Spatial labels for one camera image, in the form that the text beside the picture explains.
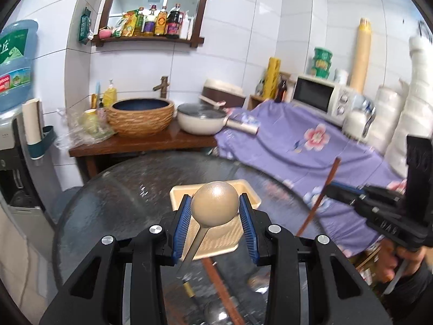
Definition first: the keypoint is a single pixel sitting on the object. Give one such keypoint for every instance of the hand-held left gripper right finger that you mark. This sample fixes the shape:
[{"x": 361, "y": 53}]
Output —
[{"x": 248, "y": 235}]

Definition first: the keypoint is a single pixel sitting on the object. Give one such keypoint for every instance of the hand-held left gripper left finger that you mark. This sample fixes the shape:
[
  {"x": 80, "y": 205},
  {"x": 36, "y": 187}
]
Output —
[{"x": 181, "y": 232}]

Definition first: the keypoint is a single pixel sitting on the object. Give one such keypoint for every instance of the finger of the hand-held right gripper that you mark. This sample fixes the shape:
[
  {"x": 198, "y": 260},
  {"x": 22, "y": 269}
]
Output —
[{"x": 345, "y": 193}]

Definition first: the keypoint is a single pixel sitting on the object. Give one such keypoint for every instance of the beige utensil basket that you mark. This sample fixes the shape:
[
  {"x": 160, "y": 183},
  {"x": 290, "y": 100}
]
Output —
[{"x": 220, "y": 242}]

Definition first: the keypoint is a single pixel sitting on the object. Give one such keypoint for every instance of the beige spoon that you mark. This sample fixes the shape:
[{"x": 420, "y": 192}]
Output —
[{"x": 214, "y": 203}]

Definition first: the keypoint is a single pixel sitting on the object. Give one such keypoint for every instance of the person's right hand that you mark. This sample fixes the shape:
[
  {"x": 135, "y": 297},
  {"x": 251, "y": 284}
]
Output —
[{"x": 389, "y": 260}]

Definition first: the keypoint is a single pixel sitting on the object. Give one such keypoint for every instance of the white kettle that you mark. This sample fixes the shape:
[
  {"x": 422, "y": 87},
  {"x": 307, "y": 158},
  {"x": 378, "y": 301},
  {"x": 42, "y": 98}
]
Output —
[{"x": 357, "y": 122}]

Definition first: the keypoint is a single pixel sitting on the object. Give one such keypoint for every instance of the stack of white cups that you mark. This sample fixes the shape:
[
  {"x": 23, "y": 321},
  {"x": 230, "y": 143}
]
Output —
[{"x": 417, "y": 108}]

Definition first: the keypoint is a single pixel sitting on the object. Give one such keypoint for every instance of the purple floral cloth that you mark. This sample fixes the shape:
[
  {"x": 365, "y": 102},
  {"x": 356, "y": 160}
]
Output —
[{"x": 270, "y": 149}]

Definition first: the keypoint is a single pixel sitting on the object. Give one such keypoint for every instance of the wooden sink counter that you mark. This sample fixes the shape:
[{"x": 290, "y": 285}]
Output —
[{"x": 142, "y": 142}]

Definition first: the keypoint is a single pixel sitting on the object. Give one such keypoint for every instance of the white microwave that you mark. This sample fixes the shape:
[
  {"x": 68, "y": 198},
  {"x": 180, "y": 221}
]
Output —
[{"x": 314, "y": 96}]

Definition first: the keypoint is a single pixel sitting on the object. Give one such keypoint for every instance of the white pan with lid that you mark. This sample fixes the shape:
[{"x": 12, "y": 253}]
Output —
[{"x": 199, "y": 122}]

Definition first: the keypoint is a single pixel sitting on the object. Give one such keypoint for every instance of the woven sink basin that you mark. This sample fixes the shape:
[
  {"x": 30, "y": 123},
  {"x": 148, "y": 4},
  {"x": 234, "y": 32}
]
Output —
[{"x": 140, "y": 123}]

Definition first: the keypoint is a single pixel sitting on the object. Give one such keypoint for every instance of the white jar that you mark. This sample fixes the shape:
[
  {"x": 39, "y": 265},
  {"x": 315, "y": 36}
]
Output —
[{"x": 341, "y": 77}]

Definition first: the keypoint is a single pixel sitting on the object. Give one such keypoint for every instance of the grey trash bin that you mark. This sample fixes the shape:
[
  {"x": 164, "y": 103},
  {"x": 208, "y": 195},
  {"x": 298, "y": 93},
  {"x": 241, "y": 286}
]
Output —
[{"x": 66, "y": 204}]

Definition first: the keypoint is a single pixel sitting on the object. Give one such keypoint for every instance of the brown glass bottle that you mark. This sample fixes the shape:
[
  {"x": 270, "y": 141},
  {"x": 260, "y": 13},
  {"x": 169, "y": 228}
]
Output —
[{"x": 280, "y": 91}]

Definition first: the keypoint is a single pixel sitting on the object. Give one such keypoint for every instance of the wooden box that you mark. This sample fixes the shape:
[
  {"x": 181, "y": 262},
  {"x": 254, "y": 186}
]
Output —
[{"x": 255, "y": 101}]

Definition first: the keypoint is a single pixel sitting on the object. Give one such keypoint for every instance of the small clear bottle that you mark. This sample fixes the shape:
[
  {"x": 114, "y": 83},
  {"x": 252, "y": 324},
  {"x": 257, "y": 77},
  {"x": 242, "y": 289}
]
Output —
[{"x": 260, "y": 88}]

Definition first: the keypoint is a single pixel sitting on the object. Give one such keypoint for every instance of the yellow roll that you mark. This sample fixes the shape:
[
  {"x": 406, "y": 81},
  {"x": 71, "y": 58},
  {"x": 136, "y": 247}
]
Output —
[{"x": 272, "y": 78}]

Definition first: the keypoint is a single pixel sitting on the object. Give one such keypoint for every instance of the tall paper cup stack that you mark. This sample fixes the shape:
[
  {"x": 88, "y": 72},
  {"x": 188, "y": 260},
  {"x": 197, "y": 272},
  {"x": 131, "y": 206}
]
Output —
[{"x": 360, "y": 54}]

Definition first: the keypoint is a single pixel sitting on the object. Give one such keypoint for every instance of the yellow cup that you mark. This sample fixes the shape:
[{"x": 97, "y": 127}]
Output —
[{"x": 90, "y": 120}]

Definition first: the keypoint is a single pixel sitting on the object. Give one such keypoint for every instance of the brown rice cooker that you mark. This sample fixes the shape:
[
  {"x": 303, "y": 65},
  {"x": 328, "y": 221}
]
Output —
[{"x": 223, "y": 91}]

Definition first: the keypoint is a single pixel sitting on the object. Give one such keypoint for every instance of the bronze faucet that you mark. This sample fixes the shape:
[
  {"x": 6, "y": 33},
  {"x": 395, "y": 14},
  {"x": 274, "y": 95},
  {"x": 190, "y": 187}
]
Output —
[{"x": 164, "y": 86}]

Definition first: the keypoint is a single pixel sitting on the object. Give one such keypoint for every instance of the clear plastic bags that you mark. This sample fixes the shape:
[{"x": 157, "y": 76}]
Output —
[{"x": 72, "y": 132}]

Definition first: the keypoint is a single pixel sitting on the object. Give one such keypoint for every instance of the yellow soap pump bottle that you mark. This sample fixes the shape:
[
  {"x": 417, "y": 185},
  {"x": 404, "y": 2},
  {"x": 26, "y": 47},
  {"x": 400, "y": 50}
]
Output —
[{"x": 110, "y": 96}]

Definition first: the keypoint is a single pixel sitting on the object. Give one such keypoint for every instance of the teal cup holder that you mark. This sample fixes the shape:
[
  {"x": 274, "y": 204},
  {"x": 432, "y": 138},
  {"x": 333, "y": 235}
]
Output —
[{"x": 48, "y": 138}]

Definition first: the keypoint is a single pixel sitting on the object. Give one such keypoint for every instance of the blue toothbrush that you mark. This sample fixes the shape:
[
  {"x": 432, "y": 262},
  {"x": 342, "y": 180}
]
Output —
[{"x": 98, "y": 91}]

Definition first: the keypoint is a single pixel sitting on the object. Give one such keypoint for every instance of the beige paper cup stack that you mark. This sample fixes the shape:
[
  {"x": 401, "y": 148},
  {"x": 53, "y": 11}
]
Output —
[{"x": 32, "y": 122}]

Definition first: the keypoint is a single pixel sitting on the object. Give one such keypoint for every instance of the white water dispenser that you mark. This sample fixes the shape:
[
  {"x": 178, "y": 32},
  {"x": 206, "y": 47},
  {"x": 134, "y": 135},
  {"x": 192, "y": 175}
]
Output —
[{"x": 8, "y": 135}]

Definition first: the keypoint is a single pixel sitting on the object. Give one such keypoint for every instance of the white plastic bottle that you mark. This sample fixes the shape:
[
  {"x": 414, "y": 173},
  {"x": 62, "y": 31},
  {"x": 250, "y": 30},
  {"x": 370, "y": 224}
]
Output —
[{"x": 185, "y": 27}]

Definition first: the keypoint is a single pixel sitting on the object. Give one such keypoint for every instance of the dark soy sauce bottle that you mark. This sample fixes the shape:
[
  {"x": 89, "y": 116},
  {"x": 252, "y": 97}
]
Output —
[{"x": 173, "y": 23}]

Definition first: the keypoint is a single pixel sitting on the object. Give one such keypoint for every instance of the wooden framed mirror shelf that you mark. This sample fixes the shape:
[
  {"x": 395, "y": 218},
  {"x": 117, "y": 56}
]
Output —
[{"x": 200, "y": 23}]

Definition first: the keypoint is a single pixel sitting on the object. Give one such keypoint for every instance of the yellow label bottle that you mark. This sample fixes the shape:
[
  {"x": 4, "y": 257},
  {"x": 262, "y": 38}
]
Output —
[{"x": 161, "y": 23}]

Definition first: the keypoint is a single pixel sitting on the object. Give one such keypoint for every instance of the purple label bottle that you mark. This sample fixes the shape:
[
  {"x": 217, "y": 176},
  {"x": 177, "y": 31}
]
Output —
[{"x": 150, "y": 23}]

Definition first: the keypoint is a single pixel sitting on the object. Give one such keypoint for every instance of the pink bowl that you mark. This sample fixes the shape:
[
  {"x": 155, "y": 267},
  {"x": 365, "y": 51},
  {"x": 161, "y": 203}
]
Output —
[{"x": 105, "y": 33}]

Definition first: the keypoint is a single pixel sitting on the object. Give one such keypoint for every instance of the yellow seasoning packet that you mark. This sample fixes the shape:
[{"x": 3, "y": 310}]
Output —
[{"x": 126, "y": 25}]

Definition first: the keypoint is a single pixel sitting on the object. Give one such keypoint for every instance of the green hanging packet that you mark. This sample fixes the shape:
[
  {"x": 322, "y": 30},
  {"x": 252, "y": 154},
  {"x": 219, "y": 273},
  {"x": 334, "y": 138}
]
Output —
[{"x": 84, "y": 27}]

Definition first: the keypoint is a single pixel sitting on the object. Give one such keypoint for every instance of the blue water bottle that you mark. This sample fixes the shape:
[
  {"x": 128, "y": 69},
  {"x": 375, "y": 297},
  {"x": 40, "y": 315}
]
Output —
[{"x": 17, "y": 57}]

